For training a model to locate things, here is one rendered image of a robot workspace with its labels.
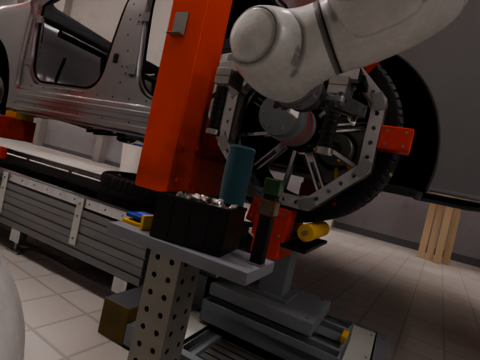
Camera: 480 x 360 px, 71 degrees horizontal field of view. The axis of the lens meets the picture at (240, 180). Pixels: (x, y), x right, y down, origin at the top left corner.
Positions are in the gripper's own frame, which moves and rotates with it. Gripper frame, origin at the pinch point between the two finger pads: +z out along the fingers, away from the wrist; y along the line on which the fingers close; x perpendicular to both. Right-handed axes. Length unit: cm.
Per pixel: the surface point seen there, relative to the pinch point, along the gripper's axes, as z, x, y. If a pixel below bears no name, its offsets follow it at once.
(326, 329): 53, -69, 5
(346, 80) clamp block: 6.5, 10.5, 1.7
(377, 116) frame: 28.5, 7.5, 8.3
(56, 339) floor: -3, -83, -69
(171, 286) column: -8, -49, -26
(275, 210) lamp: -3.7, -24.2, -5.3
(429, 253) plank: 469, -74, 66
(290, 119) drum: 14.0, 0.5, -13.0
